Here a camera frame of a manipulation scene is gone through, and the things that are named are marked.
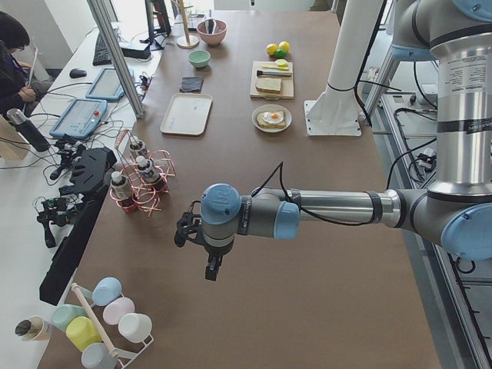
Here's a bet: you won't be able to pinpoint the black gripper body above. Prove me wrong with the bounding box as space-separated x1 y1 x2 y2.
205 243 231 269

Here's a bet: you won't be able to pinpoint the bread slice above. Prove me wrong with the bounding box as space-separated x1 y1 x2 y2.
255 77 282 93
256 111 285 129

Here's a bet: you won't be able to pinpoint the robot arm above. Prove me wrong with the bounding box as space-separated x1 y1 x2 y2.
192 1 491 280

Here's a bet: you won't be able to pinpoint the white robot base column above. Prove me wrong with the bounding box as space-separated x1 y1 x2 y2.
304 0 386 136

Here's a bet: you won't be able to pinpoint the cream rabbit tray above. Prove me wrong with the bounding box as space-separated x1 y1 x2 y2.
160 93 212 136

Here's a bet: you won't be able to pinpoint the white cup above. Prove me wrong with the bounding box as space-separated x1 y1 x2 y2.
118 312 152 343

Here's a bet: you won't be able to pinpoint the pink cup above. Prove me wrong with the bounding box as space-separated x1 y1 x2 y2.
102 297 135 325

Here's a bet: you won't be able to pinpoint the light blue cup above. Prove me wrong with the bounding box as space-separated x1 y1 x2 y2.
92 277 122 307

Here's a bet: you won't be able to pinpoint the tea bottle middle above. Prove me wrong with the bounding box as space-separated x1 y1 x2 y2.
136 156 159 184

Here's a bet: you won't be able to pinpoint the tea bottle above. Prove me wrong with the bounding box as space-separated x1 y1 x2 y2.
129 137 148 159
111 171 132 202
136 156 159 184

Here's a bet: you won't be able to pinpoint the tea bottle front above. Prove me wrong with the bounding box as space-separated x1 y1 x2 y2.
111 171 132 202

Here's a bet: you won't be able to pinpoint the tea bottle back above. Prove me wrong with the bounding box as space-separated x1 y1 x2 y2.
129 137 148 159

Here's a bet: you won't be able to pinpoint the grey blue cup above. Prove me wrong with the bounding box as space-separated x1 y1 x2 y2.
81 343 117 369

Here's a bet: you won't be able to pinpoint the fried egg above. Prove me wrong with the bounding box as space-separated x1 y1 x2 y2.
261 111 284 125

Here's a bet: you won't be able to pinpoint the yellow cup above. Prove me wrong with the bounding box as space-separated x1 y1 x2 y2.
65 316 102 352

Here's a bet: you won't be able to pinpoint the black device on desk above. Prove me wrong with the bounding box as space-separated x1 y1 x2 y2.
39 147 117 306

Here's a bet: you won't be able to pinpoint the white round plate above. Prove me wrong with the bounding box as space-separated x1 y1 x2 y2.
251 104 292 133

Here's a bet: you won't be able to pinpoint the mint green cup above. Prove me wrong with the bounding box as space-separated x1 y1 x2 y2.
52 304 87 333

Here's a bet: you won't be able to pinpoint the grey folded cloth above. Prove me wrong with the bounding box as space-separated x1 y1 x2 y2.
180 76 204 93

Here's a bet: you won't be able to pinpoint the wooden cutting board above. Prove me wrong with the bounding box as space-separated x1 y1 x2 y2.
250 61 294 100

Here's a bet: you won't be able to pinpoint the steel muddler with black cap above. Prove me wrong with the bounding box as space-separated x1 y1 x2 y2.
256 69 293 77

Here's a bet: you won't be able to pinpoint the blue teach pendant near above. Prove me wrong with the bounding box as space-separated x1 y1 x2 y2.
49 98 108 139

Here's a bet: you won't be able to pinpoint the blue teach pendant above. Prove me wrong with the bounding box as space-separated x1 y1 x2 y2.
85 68 124 102
49 98 108 139

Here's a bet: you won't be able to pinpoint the green bowl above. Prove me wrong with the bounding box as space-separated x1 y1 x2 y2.
188 50 211 68

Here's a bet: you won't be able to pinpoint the lemon slices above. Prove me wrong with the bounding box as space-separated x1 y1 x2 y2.
274 59 289 69

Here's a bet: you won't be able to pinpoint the blue teach pendant far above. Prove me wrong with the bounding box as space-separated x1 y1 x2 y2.
85 68 124 102

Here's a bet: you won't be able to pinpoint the green lime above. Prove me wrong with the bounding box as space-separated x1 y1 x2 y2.
273 49 288 59

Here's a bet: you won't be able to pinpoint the yellow lemon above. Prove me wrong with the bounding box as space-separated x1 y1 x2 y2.
278 41 291 53
265 43 278 56

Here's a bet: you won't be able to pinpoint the wooden mug tree stand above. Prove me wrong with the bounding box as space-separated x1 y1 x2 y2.
171 0 200 49

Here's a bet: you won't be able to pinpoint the pink bowl with ice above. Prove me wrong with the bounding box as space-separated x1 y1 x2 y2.
197 18 227 46

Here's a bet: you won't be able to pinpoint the metal scoop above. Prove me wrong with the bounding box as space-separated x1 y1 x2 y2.
204 10 217 35

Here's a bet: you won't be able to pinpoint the black computer mouse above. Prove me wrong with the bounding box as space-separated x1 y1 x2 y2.
69 68 87 79

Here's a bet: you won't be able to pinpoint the black thermos bottle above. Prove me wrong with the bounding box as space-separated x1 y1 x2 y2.
6 108 50 152

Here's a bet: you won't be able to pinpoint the copper wire bottle rack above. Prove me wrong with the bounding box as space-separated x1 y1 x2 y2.
110 129 176 216

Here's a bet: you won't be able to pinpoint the white wire cup rack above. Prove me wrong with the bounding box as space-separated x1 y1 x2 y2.
71 295 155 369

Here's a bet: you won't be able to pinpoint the wooden rack handle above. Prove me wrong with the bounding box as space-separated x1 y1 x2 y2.
71 283 119 357

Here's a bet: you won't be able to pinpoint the aluminium frame post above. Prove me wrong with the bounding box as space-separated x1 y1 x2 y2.
87 0 145 118

